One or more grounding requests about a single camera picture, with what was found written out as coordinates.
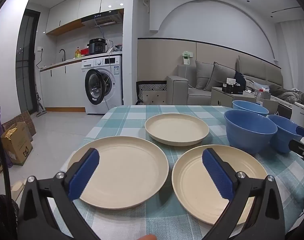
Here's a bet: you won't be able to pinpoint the grey cushion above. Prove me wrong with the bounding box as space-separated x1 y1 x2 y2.
204 62 236 92
195 60 217 90

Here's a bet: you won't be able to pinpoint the teal checked tablecloth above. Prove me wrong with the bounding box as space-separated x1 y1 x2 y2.
53 104 304 240

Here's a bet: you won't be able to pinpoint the white tall appliance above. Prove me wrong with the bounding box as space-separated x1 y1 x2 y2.
291 102 304 130

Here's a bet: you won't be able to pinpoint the black pressure cooker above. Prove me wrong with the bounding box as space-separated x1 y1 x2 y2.
88 38 108 55

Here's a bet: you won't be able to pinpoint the range hood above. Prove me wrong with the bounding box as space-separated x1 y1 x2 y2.
81 9 124 28

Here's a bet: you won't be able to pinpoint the blue bowl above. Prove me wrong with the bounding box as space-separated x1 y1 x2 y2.
267 114 304 154
224 109 278 155
232 100 270 117

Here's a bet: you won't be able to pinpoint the grey side cabinet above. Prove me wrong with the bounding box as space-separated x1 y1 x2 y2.
211 86 255 106

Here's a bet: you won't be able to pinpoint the white washing machine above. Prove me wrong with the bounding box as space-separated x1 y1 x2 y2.
81 55 123 115

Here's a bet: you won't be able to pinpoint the green wall charger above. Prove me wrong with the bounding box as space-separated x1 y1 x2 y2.
182 51 194 65

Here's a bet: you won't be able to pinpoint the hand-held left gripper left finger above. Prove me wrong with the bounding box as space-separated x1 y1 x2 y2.
18 147 100 240

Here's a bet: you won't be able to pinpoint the cream plate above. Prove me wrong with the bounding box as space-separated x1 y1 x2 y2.
67 136 169 210
144 114 209 146
171 144 268 225

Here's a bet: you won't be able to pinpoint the brown patterned box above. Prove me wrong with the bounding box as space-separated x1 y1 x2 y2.
3 111 36 135

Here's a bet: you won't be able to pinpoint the black framed glass door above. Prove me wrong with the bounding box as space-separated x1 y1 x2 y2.
15 9 41 117

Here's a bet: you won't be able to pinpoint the black box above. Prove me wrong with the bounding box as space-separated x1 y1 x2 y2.
222 82 243 94

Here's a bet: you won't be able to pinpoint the dark jacket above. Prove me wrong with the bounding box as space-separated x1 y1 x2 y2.
234 70 247 90

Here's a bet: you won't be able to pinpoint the black white patterned mat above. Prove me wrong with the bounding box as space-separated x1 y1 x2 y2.
135 80 168 106

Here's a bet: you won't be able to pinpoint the grey blanket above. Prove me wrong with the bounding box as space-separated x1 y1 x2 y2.
268 84 304 105

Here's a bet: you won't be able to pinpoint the grey sofa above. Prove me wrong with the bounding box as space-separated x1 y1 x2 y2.
166 55 304 107

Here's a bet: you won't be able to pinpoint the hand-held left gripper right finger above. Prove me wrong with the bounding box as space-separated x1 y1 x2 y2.
201 148 286 240

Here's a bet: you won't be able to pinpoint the white wall cabinets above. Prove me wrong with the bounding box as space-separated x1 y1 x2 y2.
45 0 127 34

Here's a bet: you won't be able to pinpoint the grey floor mop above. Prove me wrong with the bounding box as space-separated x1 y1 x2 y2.
35 85 47 117

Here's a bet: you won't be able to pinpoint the cardboard box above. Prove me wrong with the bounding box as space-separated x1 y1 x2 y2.
1 122 33 166

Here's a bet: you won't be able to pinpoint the white kitchen base cabinet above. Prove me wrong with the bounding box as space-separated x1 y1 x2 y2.
39 57 87 112

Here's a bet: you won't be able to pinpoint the beige slipper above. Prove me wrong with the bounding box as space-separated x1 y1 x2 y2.
11 180 28 200

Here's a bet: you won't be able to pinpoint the black bin bag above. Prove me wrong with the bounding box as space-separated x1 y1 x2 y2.
0 194 19 240

